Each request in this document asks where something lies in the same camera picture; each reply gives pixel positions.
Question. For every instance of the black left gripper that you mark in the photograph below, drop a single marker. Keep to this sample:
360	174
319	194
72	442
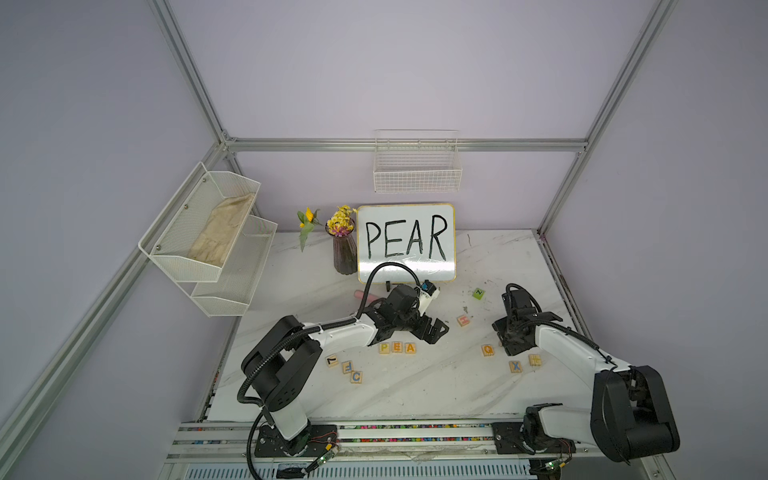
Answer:
433	334

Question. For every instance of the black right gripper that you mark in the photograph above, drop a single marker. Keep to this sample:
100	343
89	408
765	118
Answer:
512	336

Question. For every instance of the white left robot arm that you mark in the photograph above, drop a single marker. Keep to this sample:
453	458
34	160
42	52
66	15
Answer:
277	369

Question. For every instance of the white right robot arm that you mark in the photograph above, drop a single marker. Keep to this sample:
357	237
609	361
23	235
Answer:
629	415

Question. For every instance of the yellow framed whiteboard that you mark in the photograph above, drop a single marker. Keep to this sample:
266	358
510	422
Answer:
421	237

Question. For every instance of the ribbed glass vase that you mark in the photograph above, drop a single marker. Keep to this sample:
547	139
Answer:
345	253

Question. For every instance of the yellow flower bouquet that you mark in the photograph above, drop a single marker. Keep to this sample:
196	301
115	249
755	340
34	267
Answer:
342	222

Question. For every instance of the loose yellow flower stem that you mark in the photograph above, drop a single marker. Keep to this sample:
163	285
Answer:
309	221

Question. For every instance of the beige cloth in shelf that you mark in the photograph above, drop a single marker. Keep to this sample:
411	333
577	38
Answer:
215	241

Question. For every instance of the white mesh double shelf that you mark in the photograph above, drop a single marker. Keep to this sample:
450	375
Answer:
216	291

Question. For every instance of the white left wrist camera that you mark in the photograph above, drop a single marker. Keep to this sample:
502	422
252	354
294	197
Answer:
428	292

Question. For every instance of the white wire wall basket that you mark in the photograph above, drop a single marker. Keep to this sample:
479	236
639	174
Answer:
416	161

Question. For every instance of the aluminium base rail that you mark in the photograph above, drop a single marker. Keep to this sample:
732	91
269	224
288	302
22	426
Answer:
454	449

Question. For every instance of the aluminium cage frame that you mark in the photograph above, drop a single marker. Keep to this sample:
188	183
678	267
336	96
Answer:
36	407

